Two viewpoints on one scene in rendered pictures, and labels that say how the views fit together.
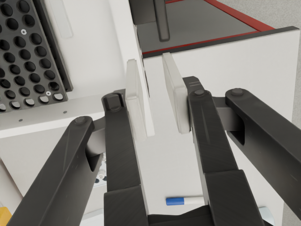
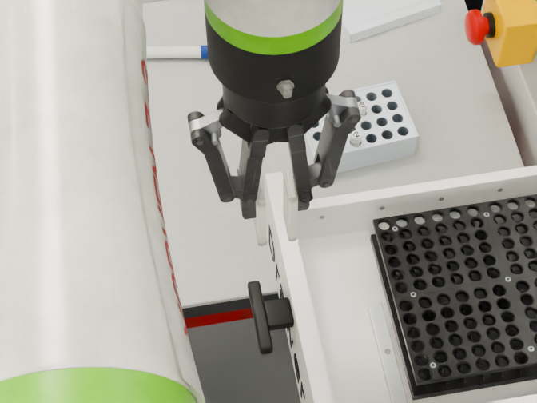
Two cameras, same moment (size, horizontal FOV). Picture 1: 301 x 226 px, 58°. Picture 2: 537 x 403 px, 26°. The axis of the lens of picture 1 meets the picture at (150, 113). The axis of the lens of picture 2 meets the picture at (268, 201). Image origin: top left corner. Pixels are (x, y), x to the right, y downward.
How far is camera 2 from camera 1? 81 cm
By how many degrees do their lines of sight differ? 4
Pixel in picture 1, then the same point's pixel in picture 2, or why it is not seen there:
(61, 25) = (379, 316)
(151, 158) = not seen: hidden behind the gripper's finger
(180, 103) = (260, 194)
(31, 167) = (467, 125)
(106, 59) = (325, 278)
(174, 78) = (262, 213)
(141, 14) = (280, 307)
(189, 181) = (191, 89)
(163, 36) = (256, 285)
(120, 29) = (303, 287)
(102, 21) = (328, 323)
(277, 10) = not seen: outside the picture
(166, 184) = not seen: hidden behind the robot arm
